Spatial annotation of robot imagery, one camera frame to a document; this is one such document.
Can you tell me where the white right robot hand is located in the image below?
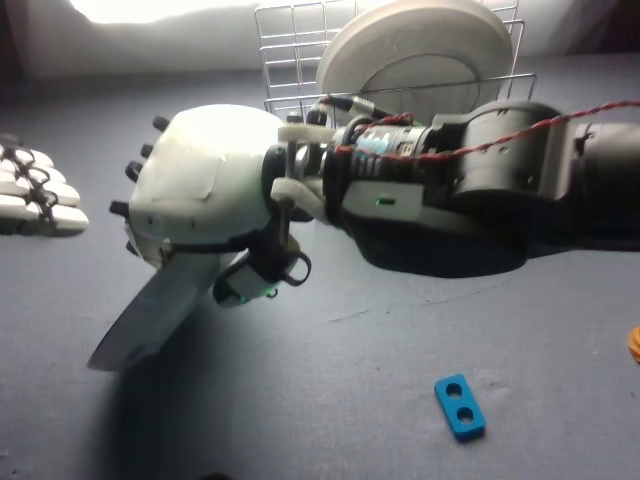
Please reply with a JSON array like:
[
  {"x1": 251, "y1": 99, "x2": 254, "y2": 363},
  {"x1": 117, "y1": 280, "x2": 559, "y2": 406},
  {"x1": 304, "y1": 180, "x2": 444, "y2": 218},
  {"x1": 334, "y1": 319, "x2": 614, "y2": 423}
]
[{"x1": 109, "y1": 104, "x2": 284, "y2": 309}]

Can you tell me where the red black twisted wire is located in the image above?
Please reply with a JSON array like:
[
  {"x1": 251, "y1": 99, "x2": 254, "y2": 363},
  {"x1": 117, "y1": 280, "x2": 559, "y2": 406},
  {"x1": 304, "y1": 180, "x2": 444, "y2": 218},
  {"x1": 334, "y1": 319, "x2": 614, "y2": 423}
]
[{"x1": 333, "y1": 99, "x2": 640, "y2": 162}]

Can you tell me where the silver wire dish rack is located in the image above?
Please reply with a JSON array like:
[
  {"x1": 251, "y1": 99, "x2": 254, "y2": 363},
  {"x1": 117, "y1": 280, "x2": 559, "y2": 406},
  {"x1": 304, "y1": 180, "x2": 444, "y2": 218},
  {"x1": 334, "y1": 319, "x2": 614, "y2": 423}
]
[{"x1": 254, "y1": 0, "x2": 539, "y2": 126}]

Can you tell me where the white plate with dark rim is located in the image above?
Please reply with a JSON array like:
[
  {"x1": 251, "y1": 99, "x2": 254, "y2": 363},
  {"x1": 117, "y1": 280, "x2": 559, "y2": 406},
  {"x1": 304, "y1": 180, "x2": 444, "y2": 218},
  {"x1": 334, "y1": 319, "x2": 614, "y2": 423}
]
[
  {"x1": 315, "y1": 2, "x2": 515, "y2": 126},
  {"x1": 87, "y1": 249, "x2": 251, "y2": 374}
]

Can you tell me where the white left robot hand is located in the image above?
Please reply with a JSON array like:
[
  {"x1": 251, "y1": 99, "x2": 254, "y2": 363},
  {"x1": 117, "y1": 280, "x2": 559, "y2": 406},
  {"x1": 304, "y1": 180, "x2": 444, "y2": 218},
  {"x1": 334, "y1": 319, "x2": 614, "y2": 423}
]
[{"x1": 0, "y1": 132, "x2": 90, "y2": 236}]

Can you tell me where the blue block with two holes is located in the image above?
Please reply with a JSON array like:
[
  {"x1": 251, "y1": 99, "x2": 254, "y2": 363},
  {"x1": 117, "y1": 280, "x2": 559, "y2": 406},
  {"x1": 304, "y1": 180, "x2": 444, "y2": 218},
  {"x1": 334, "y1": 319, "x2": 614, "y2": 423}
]
[{"x1": 433, "y1": 372, "x2": 487, "y2": 444}]

